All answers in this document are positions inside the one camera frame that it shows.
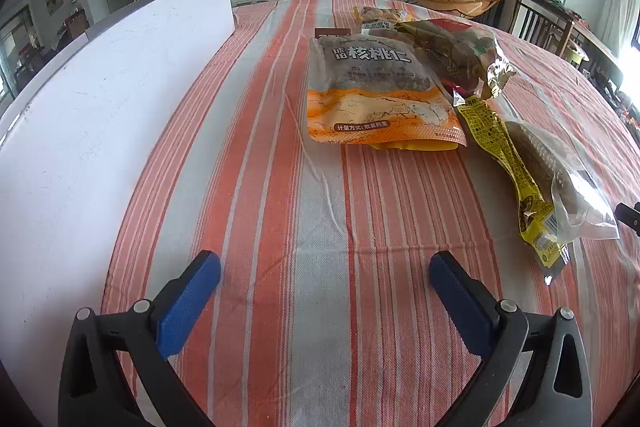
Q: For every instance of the clear packet of brown snacks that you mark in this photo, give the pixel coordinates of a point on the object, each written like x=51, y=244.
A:
x=570, y=177

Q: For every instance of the wooden side table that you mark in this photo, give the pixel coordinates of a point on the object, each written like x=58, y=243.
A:
x=595, y=39

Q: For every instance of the red snack packet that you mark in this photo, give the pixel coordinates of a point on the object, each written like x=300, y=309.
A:
x=457, y=91

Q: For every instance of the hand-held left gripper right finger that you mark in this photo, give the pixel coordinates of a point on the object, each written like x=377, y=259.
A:
x=460, y=302

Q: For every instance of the yellow-edged cookie packet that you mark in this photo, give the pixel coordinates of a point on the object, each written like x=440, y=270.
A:
x=380, y=14

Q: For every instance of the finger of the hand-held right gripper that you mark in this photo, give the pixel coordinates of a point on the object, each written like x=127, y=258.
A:
x=631, y=218

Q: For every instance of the dark wooden chair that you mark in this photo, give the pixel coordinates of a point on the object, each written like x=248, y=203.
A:
x=540, y=19

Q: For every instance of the brown dining chair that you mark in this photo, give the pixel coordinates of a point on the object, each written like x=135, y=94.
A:
x=77, y=27

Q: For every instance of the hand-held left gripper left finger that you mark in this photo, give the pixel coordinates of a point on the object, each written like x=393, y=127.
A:
x=187, y=307

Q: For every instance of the small brown box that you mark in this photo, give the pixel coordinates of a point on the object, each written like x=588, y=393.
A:
x=332, y=32

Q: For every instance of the red clear snack bag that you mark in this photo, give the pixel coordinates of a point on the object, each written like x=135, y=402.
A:
x=450, y=52

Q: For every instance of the large white box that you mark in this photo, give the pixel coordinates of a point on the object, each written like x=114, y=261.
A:
x=100, y=107

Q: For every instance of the orange grey striped tablecloth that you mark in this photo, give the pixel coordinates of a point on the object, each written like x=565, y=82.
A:
x=320, y=217

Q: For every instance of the long yellow snack packet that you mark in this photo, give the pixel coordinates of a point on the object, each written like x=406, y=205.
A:
x=492, y=137

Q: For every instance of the orange brown walnut packet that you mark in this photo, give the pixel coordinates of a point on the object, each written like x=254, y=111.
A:
x=380, y=107

